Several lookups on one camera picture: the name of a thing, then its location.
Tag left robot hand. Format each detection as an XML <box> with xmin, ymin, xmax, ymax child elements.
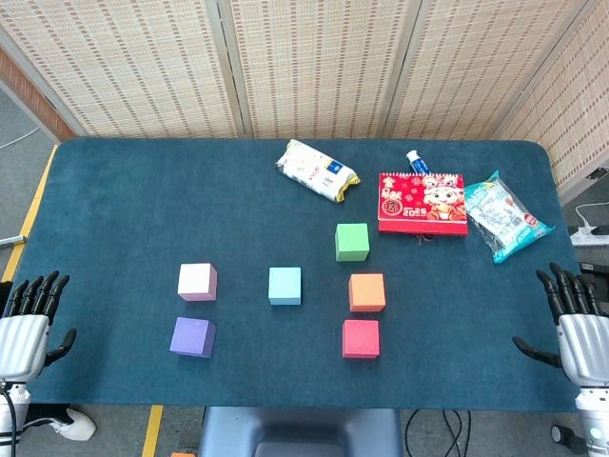
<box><xmin>0</xmin><ymin>269</ymin><xmax>78</xmax><ymax>382</ymax></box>

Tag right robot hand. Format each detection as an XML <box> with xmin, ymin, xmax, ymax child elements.
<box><xmin>512</xmin><ymin>262</ymin><xmax>609</xmax><ymax>387</ymax></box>

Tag purple foam cube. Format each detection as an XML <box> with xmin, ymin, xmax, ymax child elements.
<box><xmin>168</xmin><ymin>316</ymin><xmax>217</xmax><ymax>359</ymax></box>

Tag pink foam cube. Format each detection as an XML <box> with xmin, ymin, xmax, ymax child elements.
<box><xmin>177</xmin><ymin>263</ymin><xmax>219</xmax><ymax>302</ymax></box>

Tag orange foam cube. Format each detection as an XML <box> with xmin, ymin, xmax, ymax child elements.
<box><xmin>347</xmin><ymin>272</ymin><xmax>386</xmax><ymax>313</ymax></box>

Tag green foam cube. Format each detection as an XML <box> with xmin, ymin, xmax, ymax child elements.
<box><xmin>334</xmin><ymin>222</ymin><xmax>371</xmax><ymax>263</ymax></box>

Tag light blue foam cube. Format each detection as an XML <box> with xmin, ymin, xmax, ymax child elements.
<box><xmin>267</xmin><ymin>267</ymin><xmax>303</xmax><ymax>307</ymax></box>

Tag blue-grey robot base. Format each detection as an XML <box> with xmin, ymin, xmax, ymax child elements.
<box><xmin>198</xmin><ymin>407</ymin><xmax>403</xmax><ymax>457</ymax></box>

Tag black case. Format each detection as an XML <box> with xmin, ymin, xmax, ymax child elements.
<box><xmin>578</xmin><ymin>260</ymin><xmax>609</xmax><ymax>291</ymax></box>

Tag black floor stand foot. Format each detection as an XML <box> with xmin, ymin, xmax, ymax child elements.
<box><xmin>551</xmin><ymin>423</ymin><xmax>589</xmax><ymax>453</ymax></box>

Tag white shoe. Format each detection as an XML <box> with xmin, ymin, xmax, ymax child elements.
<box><xmin>49</xmin><ymin>407</ymin><xmax>97</xmax><ymax>442</ymax></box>

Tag white power strip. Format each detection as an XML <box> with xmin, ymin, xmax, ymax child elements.
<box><xmin>568</xmin><ymin>226</ymin><xmax>609</xmax><ymax>248</ymax></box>

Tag teal clear snack bag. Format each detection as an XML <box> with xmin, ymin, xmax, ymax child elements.
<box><xmin>463</xmin><ymin>169</ymin><xmax>556</xmax><ymax>265</ymax></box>

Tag dark teal table cover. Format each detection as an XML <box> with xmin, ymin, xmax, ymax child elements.
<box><xmin>0</xmin><ymin>137</ymin><xmax>600</xmax><ymax>413</ymax></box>

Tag red desk calendar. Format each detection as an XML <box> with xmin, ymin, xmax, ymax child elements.
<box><xmin>377</xmin><ymin>171</ymin><xmax>470</xmax><ymax>237</ymax></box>

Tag red foam cube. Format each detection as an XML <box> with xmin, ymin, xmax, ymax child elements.
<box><xmin>342</xmin><ymin>319</ymin><xmax>381</xmax><ymax>359</ymax></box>

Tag blue white tube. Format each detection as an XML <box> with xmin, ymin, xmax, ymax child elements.
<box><xmin>405</xmin><ymin>149</ymin><xmax>432</xmax><ymax>175</ymax></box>

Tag white snack packet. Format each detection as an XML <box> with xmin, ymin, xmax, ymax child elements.
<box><xmin>275</xmin><ymin>138</ymin><xmax>362</xmax><ymax>205</ymax></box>

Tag woven bamboo folding screen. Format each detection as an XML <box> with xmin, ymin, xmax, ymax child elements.
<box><xmin>0</xmin><ymin>0</ymin><xmax>609</xmax><ymax>191</ymax></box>

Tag thin white power cable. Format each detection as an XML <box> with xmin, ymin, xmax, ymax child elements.
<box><xmin>575</xmin><ymin>202</ymin><xmax>609</xmax><ymax>234</ymax></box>

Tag black floor cables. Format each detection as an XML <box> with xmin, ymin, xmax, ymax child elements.
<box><xmin>403</xmin><ymin>408</ymin><xmax>472</xmax><ymax>457</ymax></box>

